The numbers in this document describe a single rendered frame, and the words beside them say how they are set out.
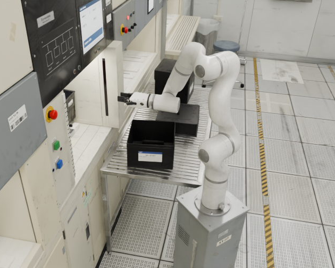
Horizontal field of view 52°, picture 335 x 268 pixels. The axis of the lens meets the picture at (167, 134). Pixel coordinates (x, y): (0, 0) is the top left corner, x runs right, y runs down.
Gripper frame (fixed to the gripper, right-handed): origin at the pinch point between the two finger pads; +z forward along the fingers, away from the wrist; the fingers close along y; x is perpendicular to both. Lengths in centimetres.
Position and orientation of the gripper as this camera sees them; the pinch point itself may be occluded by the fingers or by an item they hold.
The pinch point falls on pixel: (122, 97)
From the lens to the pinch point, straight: 192.1
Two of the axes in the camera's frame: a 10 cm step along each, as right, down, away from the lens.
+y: 2.3, -5.2, 8.2
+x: 0.4, -8.4, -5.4
